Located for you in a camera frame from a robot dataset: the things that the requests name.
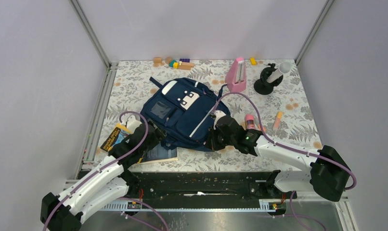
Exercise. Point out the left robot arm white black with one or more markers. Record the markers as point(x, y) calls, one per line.
point(110, 180)

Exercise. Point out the tan wooden cube block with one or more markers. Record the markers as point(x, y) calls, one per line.
point(157, 60)

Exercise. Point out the navy blue student backpack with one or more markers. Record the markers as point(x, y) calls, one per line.
point(181, 107)

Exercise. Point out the dark blue paperback book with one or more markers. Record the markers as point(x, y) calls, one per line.
point(159, 154)

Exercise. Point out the round tan wooden block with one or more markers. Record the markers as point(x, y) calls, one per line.
point(168, 60)

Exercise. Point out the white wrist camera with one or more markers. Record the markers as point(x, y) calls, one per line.
point(132, 123)
point(218, 114)

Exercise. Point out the long tan wooden block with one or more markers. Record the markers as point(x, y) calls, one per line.
point(185, 66)

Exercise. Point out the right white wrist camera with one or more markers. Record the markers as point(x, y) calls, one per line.
point(218, 114)

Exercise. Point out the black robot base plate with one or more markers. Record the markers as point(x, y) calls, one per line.
point(213, 187)

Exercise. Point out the yellow black treehouse book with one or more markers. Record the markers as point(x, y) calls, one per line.
point(118, 134)

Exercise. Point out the orange pink highlighter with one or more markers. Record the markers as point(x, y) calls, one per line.
point(277, 121)

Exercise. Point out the purple wooden block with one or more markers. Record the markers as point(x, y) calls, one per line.
point(184, 60)

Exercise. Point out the teal wooden block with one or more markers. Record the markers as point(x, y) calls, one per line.
point(172, 63)

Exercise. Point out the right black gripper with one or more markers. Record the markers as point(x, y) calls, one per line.
point(212, 143)

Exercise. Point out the floral patterned table mat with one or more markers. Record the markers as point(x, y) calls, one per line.
point(132, 88)

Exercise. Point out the black stand with white tube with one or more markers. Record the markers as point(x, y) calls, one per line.
point(271, 77)

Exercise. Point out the pink metronome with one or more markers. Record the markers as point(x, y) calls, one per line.
point(236, 76)

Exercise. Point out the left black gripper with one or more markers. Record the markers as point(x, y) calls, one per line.
point(159, 134)

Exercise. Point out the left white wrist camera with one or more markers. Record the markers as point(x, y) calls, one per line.
point(132, 123)

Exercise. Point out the slotted grey cable duct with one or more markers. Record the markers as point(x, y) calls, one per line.
point(245, 206)

